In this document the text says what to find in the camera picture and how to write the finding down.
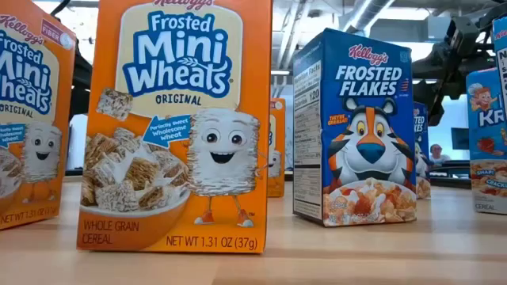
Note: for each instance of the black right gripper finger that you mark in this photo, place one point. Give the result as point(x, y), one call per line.
point(439, 103)

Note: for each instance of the blue Frosted Flakes cereal box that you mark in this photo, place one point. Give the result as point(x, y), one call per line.
point(422, 130)
point(368, 138)

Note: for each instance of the blue Rice Krispies cereal box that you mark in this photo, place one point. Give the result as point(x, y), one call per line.
point(485, 166)
point(503, 59)

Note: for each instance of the orange Mini-Wheats cereal box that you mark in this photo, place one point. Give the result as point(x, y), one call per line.
point(31, 118)
point(278, 166)
point(174, 158)

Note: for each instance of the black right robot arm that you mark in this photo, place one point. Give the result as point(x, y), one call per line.
point(491, 10)

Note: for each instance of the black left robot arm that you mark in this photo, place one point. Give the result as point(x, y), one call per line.
point(82, 83)

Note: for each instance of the black computer monitor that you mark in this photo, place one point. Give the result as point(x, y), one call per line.
point(460, 138)

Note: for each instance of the person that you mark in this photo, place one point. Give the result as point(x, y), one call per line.
point(437, 152)

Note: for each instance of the black desk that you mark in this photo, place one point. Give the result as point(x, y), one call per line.
point(447, 168)

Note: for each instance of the ceiling light strip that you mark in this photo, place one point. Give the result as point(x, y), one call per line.
point(280, 72)

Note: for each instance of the silver ceiling duct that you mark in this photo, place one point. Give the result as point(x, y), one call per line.
point(368, 16)

